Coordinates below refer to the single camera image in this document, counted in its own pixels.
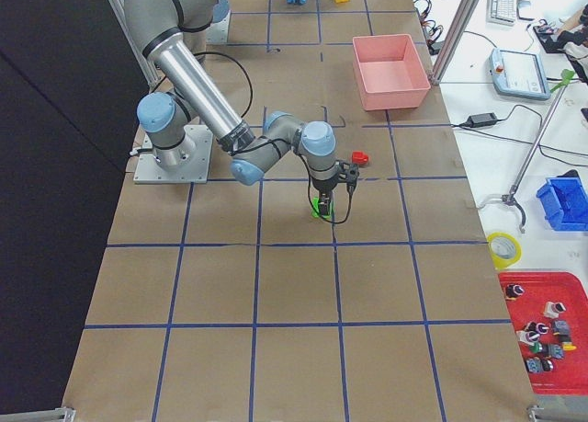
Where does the red plastic tray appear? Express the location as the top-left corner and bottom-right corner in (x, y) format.
(499, 271), (587, 395)

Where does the white keyboard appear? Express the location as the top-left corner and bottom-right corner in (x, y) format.
(486, 0), (516, 26)

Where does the green toy block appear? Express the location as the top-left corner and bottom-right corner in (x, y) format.
(311, 197), (332, 221)

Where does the red toy block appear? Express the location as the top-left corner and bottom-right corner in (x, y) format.
(351, 151), (370, 166)

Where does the black camera cable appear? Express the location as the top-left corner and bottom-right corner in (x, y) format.
(305, 154), (359, 225)

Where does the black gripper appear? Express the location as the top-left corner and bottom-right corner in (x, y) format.
(309, 160), (359, 215)

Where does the aluminium frame post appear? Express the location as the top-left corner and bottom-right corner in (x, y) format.
(429, 0), (480, 85)

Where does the blue storage bin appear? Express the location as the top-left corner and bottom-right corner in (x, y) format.
(536, 177), (587, 232)

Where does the pink plastic box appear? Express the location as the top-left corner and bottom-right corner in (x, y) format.
(352, 34), (431, 111)

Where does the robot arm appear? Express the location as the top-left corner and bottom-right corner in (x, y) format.
(124, 0), (359, 221)

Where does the teach pendant tablet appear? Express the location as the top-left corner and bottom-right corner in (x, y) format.
(489, 48), (551, 100)

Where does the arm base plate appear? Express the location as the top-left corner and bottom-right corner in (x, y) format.
(133, 124), (214, 184)

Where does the black power adapter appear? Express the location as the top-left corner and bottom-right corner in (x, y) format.
(465, 112), (499, 128)

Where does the yellow tape roll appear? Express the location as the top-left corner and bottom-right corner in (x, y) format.
(487, 232), (522, 270)

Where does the grabber reach tool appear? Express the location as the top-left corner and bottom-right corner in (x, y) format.
(477, 69), (575, 234)

